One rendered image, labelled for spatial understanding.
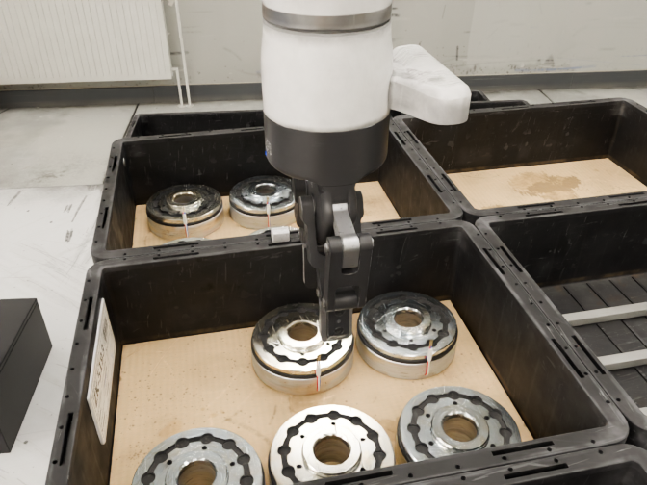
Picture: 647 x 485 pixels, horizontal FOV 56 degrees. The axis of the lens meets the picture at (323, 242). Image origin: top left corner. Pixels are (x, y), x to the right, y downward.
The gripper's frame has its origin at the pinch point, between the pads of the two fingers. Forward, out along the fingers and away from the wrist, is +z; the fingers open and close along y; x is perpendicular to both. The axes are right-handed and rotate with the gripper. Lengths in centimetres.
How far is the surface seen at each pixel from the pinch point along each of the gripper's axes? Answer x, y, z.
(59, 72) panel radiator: -82, -312, 77
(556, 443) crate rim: 14.0, 10.3, 7.3
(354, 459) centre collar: 1.4, 4.3, 13.6
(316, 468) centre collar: -1.7, 4.5, 13.6
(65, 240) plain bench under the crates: -33, -61, 30
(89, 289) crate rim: -19.4, -14.0, 7.2
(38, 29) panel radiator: -87, -311, 54
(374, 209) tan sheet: 15.3, -38.9, 17.2
